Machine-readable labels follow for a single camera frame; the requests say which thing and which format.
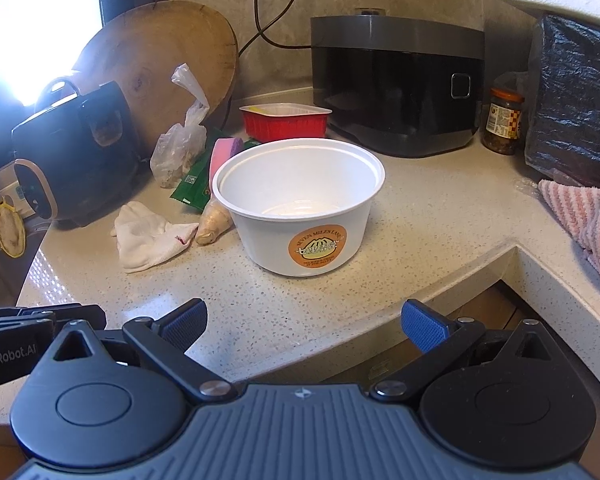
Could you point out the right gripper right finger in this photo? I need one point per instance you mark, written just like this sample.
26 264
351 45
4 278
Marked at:
443 343

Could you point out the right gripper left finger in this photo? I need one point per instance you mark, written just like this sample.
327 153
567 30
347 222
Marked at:
161 346

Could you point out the green chopstick packet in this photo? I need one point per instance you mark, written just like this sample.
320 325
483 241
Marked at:
194 188

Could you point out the purple pink sponge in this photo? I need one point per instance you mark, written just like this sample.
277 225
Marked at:
224 149

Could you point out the red rectangular food tray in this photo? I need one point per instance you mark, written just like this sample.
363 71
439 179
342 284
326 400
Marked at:
271 122

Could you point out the white crumpled cloth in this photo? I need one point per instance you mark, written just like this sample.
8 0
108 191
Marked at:
145 239

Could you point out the yellow sink strainer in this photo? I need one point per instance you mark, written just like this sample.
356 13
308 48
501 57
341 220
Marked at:
13 237

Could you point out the white foam bowl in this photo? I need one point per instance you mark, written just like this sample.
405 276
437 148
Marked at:
300 206

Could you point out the knotted clear plastic bag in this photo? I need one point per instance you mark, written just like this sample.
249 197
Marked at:
180 146

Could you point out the dark blue rice cooker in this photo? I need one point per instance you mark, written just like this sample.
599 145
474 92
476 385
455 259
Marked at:
77 155

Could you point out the pink striped towel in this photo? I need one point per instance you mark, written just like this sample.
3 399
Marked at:
577 209

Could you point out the glass sauce jar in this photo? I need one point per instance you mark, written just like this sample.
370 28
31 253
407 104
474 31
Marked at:
501 133

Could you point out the black box appliance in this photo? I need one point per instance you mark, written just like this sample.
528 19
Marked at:
398 86

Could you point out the black plastic bag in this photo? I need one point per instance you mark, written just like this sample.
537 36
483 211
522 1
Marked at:
563 138

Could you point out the round wooden cutting board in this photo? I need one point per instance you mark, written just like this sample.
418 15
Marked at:
141 48

